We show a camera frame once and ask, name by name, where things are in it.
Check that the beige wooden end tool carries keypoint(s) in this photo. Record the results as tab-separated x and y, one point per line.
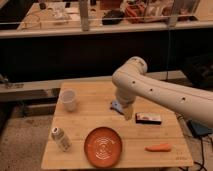
128	112

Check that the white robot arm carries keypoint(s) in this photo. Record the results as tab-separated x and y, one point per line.
131	81

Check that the blue toy object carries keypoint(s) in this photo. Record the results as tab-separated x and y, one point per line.
115	105

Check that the black rectangular box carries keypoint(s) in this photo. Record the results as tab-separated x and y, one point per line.
148	118

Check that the orange round plate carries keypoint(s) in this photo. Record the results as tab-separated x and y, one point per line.
103	147

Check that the orange carrot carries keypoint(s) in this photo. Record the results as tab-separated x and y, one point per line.
159	148

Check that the translucent plastic cup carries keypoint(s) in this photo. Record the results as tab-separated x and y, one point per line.
68	99

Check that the black power adapter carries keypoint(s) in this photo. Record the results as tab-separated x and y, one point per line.
198	130

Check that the white lying bottle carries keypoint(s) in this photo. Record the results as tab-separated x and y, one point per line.
61	139

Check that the black bag on bench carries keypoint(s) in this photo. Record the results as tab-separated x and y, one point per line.
112	17

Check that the grey metal post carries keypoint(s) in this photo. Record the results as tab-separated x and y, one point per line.
83	9

